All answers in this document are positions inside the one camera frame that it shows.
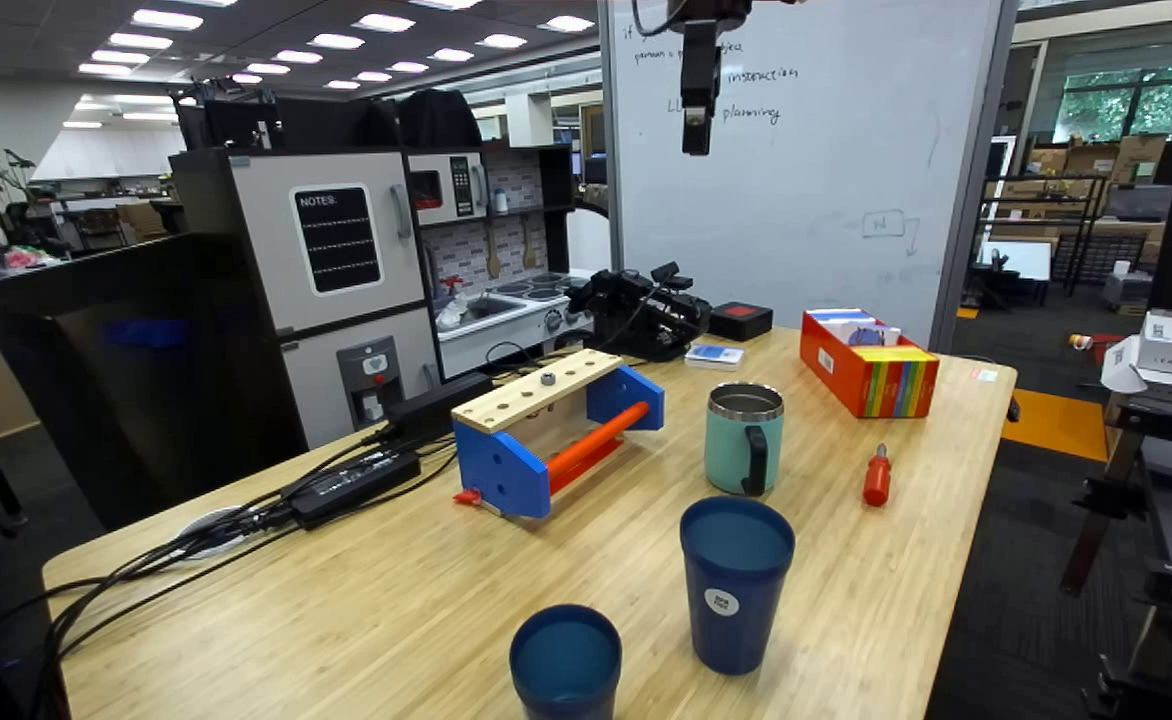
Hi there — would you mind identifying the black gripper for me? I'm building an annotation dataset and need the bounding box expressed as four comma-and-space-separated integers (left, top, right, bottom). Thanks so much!
669, 0, 756, 162

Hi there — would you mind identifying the tall blue cup with sticker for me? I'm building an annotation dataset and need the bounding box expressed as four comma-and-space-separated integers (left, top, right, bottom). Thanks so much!
674, 494, 798, 680

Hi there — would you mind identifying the short blue cup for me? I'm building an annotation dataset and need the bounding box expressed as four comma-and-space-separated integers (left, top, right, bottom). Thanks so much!
509, 599, 624, 720

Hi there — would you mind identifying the whiteboard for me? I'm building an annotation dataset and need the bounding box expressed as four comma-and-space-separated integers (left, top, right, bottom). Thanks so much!
594, 0, 1024, 352

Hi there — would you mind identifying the blue and white card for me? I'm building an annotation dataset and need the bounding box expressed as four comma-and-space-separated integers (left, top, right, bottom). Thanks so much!
679, 341, 747, 371

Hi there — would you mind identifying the small white microwave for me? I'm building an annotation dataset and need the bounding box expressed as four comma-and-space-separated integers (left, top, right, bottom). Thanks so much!
401, 148, 495, 231

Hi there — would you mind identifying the orange box of cards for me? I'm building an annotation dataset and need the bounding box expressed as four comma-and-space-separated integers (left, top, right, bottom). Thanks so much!
796, 305, 945, 424

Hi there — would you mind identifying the white toy sink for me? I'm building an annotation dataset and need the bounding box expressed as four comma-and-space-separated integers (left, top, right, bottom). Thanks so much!
433, 272, 576, 384

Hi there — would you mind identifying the black machine atop cabinet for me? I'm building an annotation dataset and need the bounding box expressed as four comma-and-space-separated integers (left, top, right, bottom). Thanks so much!
177, 88, 489, 158

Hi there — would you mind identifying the white oven with black window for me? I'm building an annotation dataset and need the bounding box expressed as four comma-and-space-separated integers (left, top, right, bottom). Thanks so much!
167, 144, 433, 341

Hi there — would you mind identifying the black adapter block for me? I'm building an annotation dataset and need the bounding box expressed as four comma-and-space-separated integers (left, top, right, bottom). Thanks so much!
380, 371, 495, 449

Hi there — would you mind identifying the background shelving with boxes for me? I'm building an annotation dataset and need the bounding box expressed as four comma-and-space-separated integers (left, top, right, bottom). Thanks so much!
978, 133, 1172, 275

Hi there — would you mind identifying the wooden block in blue holder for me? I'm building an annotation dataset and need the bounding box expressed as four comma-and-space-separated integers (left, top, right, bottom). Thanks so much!
453, 350, 669, 525

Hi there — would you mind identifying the white lower cabinet unit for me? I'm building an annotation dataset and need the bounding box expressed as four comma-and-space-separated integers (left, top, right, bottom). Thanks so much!
274, 305, 448, 451

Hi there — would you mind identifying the black power brick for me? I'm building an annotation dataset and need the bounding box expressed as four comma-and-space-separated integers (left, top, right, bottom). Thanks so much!
285, 441, 425, 532

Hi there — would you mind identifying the black camera gear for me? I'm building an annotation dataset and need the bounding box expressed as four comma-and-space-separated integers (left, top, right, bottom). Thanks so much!
567, 259, 717, 365

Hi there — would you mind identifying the teal metal mug black handle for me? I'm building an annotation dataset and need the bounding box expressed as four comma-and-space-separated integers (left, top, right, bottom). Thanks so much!
699, 382, 789, 500

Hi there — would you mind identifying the black power cable bundle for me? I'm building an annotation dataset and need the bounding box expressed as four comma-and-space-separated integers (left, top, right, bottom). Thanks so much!
26, 438, 460, 720

